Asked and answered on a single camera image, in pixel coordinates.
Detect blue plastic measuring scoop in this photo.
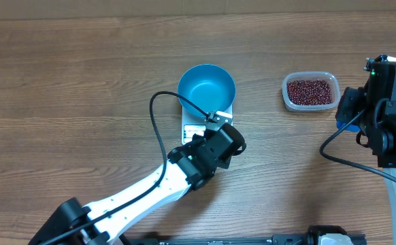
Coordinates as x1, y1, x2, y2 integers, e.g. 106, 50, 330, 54
336, 120, 361, 133

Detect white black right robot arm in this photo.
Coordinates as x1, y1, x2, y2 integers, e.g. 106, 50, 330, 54
335, 54, 396, 244

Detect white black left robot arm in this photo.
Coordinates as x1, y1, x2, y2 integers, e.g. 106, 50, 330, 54
30, 123, 246, 244

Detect teal blue bowl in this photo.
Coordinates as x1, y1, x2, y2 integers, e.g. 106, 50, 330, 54
178, 64, 237, 113

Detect white digital kitchen scale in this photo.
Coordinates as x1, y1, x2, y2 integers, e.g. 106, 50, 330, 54
181, 105, 234, 146

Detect red adzuki beans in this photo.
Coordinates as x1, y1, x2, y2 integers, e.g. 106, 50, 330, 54
286, 80, 332, 105

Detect clear plastic container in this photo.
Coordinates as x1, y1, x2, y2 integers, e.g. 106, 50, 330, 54
282, 71, 340, 112

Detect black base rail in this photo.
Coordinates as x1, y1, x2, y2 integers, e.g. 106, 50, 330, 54
120, 225, 367, 245

